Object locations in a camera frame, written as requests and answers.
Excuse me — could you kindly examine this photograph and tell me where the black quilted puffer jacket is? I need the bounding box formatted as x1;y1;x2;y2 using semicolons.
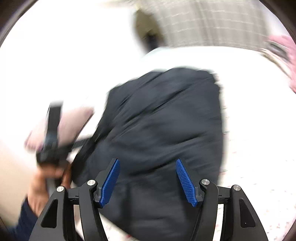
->
72;68;223;240

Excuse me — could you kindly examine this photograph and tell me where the dark blue sleeve forearm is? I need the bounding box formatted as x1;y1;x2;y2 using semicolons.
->
8;197;38;241

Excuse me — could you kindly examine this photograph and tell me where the person's left hand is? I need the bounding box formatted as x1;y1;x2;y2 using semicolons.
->
27;164;72;217

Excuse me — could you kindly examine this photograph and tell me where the pink floral pillow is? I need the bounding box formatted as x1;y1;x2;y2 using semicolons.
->
25;107;94;152

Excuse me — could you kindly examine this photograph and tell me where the cherry print bed sheet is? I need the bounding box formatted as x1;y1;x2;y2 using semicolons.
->
82;46;295;240

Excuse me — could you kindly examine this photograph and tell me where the olive hanging coat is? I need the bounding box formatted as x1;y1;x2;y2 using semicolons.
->
133;9;165;53

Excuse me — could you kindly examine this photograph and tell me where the pink velvet pillow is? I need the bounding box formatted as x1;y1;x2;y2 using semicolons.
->
261;35;295;93

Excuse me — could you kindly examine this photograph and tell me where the grey dotted curtain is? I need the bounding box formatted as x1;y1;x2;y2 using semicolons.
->
139;1;268;51

